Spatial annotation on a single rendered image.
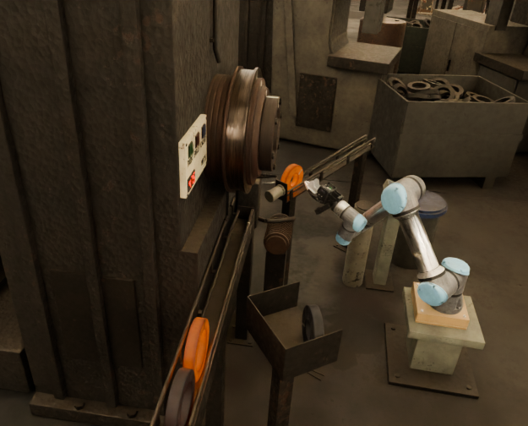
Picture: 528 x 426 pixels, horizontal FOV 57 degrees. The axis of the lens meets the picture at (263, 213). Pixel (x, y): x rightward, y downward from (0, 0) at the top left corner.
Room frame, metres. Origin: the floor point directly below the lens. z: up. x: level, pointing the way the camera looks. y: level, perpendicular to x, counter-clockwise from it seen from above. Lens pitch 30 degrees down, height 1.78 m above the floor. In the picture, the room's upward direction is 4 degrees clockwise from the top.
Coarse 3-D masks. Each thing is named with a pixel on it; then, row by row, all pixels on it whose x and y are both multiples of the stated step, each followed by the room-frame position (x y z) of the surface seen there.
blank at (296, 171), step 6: (288, 168) 2.18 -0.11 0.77; (294, 168) 2.19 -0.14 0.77; (300, 168) 2.23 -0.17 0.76; (282, 174) 2.17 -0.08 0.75; (288, 174) 2.16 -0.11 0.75; (294, 174) 2.20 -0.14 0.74; (300, 174) 2.24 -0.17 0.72; (282, 180) 2.15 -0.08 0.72; (288, 180) 2.16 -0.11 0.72; (294, 180) 2.23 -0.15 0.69; (300, 180) 2.24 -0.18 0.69; (288, 186) 2.16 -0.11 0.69
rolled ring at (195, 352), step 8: (200, 320) 1.06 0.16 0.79; (208, 320) 1.11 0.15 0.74; (192, 328) 1.03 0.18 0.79; (200, 328) 1.03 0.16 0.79; (208, 328) 1.11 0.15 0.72; (192, 336) 1.00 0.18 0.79; (200, 336) 1.02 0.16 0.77; (208, 336) 1.11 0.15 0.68; (192, 344) 0.98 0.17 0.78; (200, 344) 1.09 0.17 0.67; (184, 352) 0.97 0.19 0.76; (192, 352) 0.97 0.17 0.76; (200, 352) 1.07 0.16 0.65; (184, 360) 0.95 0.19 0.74; (192, 360) 0.95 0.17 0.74; (200, 360) 1.05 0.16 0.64; (192, 368) 0.95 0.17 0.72; (200, 368) 1.02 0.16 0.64
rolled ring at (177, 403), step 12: (180, 372) 0.88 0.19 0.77; (192, 372) 0.91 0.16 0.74; (180, 384) 0.84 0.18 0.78; (192, 384) 0.91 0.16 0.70; (168, 396) 0.81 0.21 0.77; (180, 396) 0.81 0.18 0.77; (192, 396) 0.91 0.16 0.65; (168, 408) 0.79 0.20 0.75; (180, 408) 0.80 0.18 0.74; (168, 420) 0.77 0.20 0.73; (180, 420) 0.85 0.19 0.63
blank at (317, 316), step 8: (312, 304) 1.23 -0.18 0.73; (304, 312) 1.24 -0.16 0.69; (312, 312) 1.18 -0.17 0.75; (320, 312) 1.18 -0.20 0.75; (304, 320) 1.22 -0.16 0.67; (312, 320) 1.15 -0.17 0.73; (320, 320) 1.15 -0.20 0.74; (304, 328) 1.21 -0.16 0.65; (312, 328) 1.14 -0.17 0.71; (320, 328) 1.13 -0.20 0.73; (304, 336) 1.20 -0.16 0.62; (312, 336) 1.13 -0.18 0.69
